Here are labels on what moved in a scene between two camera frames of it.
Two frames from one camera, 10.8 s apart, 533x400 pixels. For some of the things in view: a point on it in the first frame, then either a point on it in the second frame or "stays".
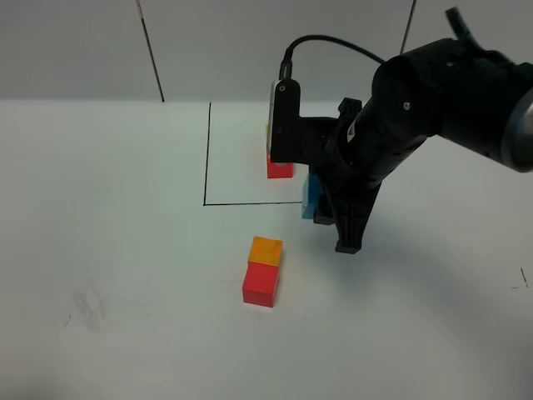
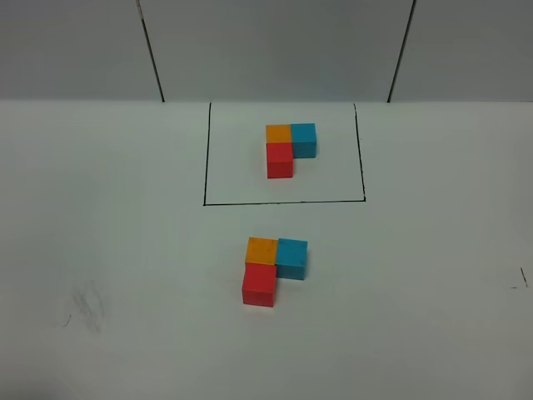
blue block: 313,190 -> 291,258
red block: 261,282 stays
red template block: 279,169 stays
